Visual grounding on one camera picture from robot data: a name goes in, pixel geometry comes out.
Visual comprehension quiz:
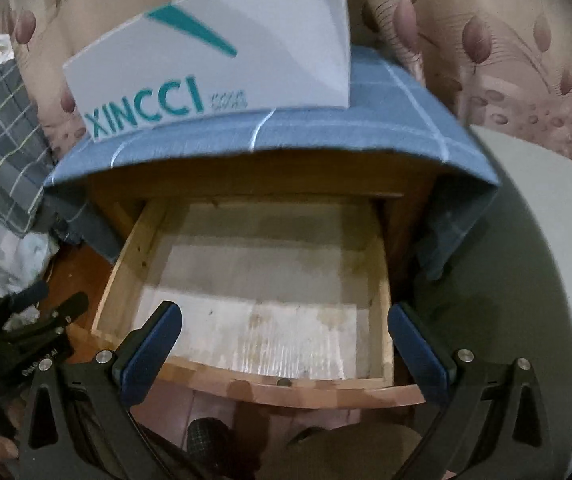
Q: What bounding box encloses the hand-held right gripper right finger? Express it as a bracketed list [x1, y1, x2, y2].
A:
[387, 302, 562, 480]

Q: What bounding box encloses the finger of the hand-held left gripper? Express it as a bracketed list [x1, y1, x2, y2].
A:
[0, 280, 49, 313]
[3, 292, 89, 356]

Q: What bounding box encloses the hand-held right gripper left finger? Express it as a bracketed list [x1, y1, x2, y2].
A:
[16, 301, 183, 480]

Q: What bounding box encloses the wooden drawer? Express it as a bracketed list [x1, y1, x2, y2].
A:
[68, 195, 427, 408]

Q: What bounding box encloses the white drawer liner paper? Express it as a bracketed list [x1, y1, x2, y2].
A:
[131, 200, 373, 380]

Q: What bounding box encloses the white floral cloth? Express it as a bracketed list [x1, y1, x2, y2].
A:
[0, 180, 62, 321]

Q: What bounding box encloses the plaid slipper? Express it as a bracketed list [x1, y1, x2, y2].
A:
[186, 416, 234, 468]

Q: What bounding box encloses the person's right leg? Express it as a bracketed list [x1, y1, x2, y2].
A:
[286, 422, 424, 480]

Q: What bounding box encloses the pale round stool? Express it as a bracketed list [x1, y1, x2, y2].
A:
[413, 125, 572, 480]

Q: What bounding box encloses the grey plaid blanket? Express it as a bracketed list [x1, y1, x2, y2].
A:
[0, 57, 59, 236]

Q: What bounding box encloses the wooden nightstand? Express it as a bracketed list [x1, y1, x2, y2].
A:
[88, 157, 439, 286]

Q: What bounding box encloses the blue checked cloth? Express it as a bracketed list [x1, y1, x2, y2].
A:
[43, 45, 501, 281]

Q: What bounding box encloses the white shoe box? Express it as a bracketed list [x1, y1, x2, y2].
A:
[62, 0, 352, 143]

